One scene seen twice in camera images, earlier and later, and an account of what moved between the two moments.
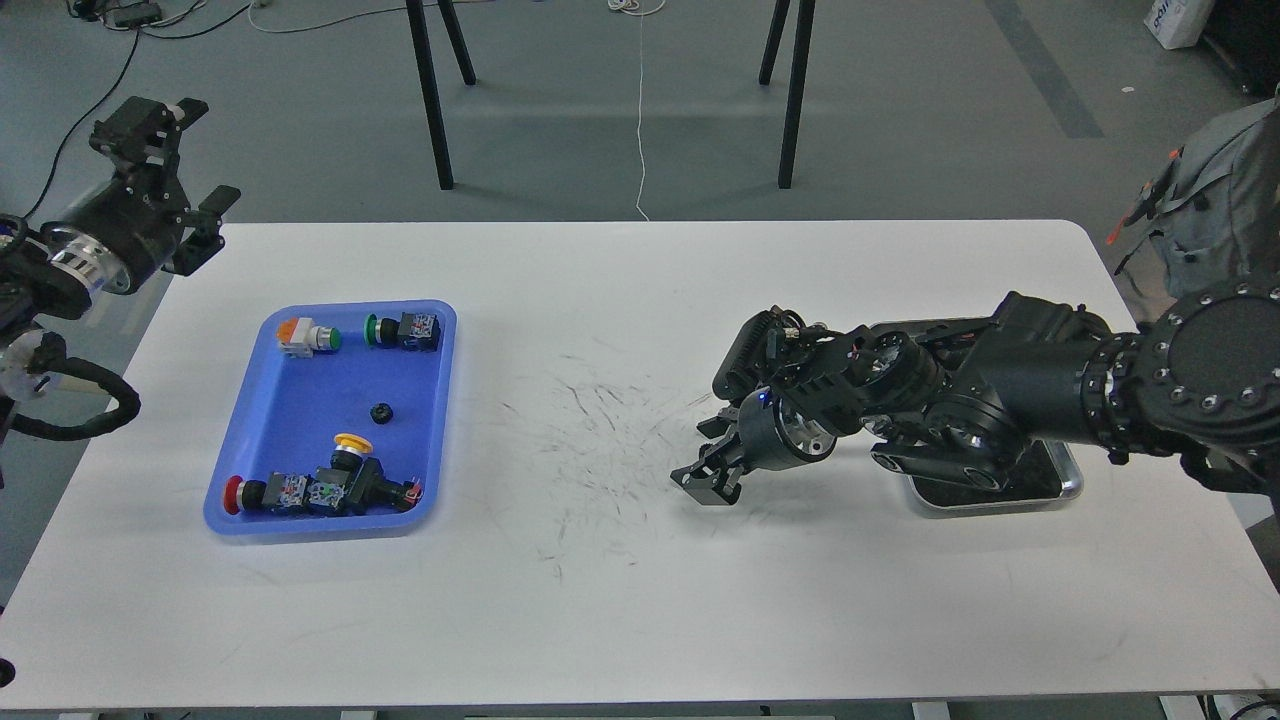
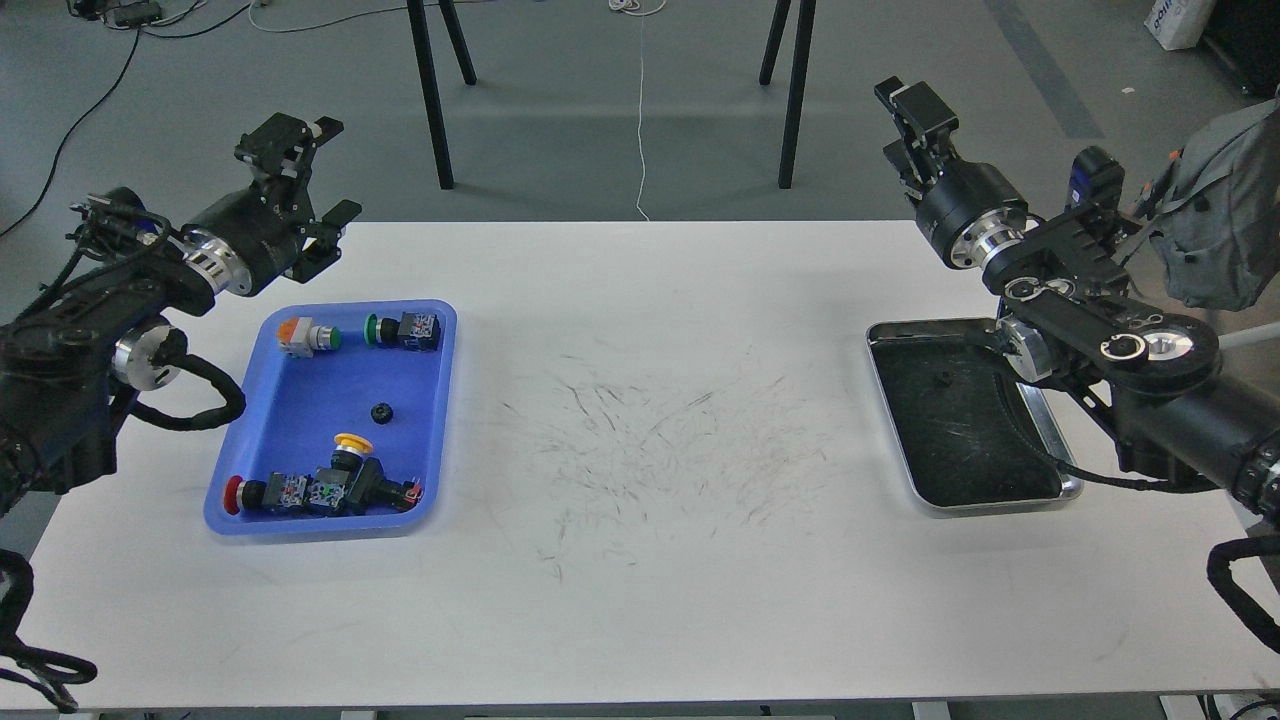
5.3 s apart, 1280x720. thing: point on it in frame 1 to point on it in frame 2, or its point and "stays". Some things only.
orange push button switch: [299, 338] stays
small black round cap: [381, 413] stays
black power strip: [134, 15] stays
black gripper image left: [124, 235] to [245, 240]
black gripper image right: [770, 436] to [969, 208]
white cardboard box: [1178, 23] stays
